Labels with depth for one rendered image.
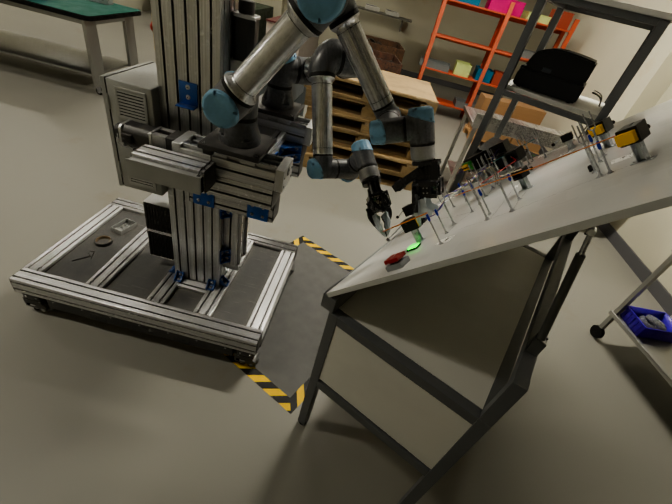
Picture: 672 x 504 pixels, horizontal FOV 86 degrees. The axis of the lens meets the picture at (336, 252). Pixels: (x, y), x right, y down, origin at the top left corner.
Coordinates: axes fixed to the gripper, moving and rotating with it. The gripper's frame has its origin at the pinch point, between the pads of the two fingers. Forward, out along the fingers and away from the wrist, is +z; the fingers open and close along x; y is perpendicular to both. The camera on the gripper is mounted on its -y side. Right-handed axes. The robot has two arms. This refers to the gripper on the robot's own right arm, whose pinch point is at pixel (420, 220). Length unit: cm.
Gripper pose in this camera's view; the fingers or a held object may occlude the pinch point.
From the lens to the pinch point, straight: 124.1
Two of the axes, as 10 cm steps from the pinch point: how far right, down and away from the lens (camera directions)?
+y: 8.3, 1.0, -5.5
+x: 5.4, -3.9, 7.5
